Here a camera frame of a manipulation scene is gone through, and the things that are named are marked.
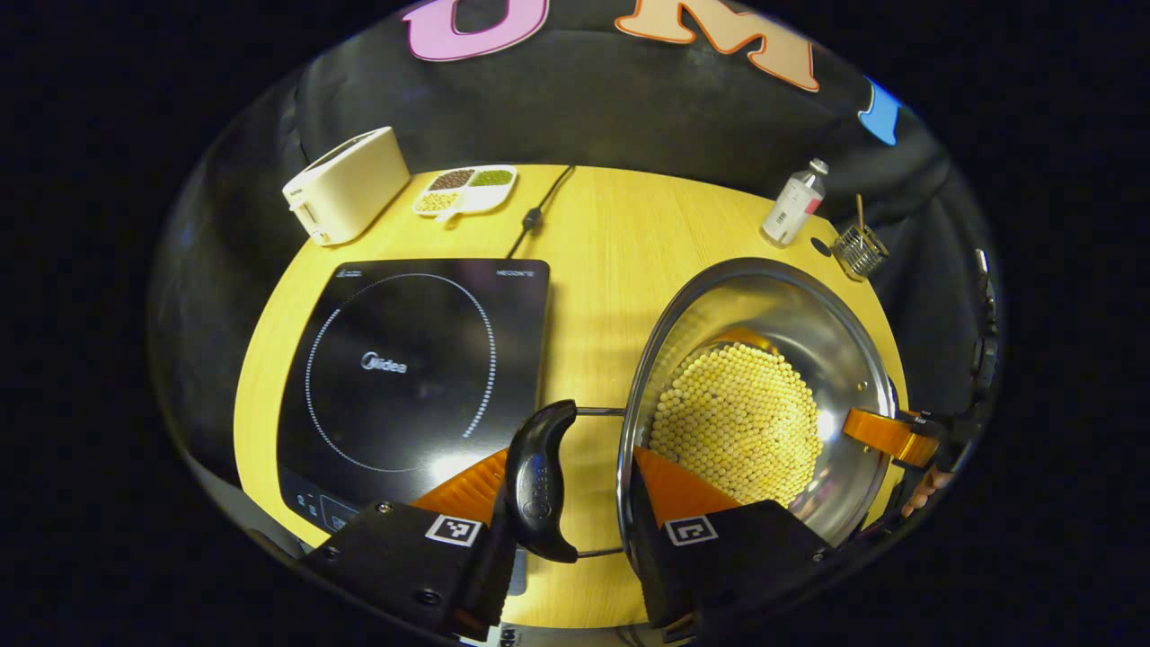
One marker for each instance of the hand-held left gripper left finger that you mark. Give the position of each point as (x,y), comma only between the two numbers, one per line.
(395,557)

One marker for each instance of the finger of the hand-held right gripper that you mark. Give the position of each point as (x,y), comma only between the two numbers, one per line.
(885,434)

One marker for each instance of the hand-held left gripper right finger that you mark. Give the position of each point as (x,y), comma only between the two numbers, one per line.
(746,557)

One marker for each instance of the black induction cooktop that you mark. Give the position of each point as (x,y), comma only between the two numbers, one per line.
(404,359)

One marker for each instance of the heap of beige beads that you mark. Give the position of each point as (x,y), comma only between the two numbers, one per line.
(737,422)

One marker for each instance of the wooden stick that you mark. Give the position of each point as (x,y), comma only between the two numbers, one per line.
(860,216)

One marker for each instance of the small black round disc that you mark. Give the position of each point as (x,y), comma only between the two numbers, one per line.
(821,247)

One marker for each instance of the clear bottle with pink label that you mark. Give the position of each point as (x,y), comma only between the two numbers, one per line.
(792,211)

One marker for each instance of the white divided bean dish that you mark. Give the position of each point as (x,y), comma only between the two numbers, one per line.
(467,190)

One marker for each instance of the white toaster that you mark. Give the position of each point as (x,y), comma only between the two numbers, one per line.
(350,184)

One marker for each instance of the black backdrop cloth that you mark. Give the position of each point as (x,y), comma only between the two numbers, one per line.
(584,108)

